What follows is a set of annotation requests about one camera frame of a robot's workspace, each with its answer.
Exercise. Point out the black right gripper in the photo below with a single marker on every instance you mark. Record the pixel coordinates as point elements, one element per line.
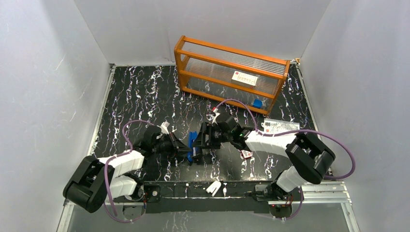
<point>199,141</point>

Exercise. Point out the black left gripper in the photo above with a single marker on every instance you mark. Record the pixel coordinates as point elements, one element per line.
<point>172,142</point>

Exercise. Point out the red white staple box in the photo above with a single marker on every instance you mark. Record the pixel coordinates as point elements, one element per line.
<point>245,154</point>

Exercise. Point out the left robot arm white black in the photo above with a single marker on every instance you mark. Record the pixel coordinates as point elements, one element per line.
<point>96,181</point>

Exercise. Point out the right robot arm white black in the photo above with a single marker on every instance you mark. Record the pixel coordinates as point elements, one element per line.
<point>310,157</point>

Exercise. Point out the small blue box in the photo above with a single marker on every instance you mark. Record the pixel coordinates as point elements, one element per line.
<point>257,103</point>

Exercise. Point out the white cardboard box red labels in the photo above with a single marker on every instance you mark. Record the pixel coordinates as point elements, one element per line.
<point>244,79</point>

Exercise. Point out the orange wooden shelf rack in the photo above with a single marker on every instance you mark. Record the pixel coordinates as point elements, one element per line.
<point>205,69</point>

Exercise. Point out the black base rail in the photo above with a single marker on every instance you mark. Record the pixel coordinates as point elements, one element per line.
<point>253,196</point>

